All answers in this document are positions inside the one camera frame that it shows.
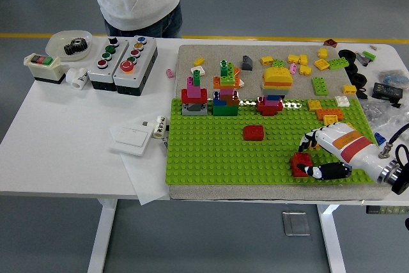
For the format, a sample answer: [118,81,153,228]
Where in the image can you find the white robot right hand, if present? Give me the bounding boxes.
[295,121,392,182]

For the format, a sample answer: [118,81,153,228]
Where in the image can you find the red square brick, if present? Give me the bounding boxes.
[289,152,316,168]
[290,161,313,178]

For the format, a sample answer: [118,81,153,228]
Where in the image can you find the grey long brick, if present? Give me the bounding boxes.
[260,86,290,97]

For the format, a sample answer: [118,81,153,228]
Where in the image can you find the orange long brick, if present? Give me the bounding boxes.
[261,79,292,90]
[213,75,242,90]

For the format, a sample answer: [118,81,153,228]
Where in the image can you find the yellow domed brick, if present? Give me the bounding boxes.
[262,66,294,84]

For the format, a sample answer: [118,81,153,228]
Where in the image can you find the orange flat plate brick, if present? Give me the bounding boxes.
[315,108,344,122]

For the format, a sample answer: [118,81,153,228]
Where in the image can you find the red wide base brick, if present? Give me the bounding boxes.
[256,97,284,116]

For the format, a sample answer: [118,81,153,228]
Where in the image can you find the dark green long brick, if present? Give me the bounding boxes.
[212,105,239,116]

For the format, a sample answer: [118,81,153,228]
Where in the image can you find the grey slope brick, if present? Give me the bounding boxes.
[241,55,255,71]

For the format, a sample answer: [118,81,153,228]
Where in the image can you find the dark green tall brick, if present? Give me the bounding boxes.
[219,60,235,77]

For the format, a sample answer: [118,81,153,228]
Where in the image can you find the red long brick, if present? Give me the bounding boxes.
[181,88,208,104]

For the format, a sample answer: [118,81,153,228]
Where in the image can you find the grey wide brick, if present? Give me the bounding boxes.
[181,102,208,116]

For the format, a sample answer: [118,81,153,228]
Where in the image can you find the clear bag metal screws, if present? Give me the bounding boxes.
[362,99,409,141]

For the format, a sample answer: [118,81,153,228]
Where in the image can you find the table height control panel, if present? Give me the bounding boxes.
[366,205,409,215]

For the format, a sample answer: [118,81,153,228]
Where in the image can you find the clear bag blue parts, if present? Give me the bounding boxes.
[378,69,409,87]

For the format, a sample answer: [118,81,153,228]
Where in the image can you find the metal floor plate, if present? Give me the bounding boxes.
[281,210,311,237]

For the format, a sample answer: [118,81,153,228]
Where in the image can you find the white table leg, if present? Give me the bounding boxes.
[317,204,347,273]
[87,198,118,273]

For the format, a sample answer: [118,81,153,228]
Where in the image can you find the green studded baseplate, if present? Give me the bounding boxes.
[164,97,380,187]

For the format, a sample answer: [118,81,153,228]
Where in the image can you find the grey-brown mat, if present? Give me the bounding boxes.
[168,44,396,202]

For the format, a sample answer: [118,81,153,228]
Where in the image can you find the white printed pipe fitting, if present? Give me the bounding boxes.
[152,114,169,139]

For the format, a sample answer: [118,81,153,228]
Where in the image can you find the white paper sheet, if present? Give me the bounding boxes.
[108,118,171,206]

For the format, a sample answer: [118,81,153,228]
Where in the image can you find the grey emergency stop box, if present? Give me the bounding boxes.
[112,35,158,97]

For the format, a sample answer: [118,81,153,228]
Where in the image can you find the grey three-button control box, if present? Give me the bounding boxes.
[87,36,130,91]

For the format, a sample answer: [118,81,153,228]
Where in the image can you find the white pipe tee fitting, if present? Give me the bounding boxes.
[65,67,89,90]

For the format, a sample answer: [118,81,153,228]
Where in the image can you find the black metal gear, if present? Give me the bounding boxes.
[63,37,89,56]

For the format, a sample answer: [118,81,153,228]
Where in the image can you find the white plastic bowl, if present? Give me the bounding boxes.
[45,30,94,62]

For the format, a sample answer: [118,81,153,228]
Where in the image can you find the grey metal bracket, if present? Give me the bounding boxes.
[355,51,370,67]

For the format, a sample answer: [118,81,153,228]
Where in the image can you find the white wall switch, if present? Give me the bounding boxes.
[109,125,153,157]

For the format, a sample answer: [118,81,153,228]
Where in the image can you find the cream switch box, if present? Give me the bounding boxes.
[24,52,62,84]

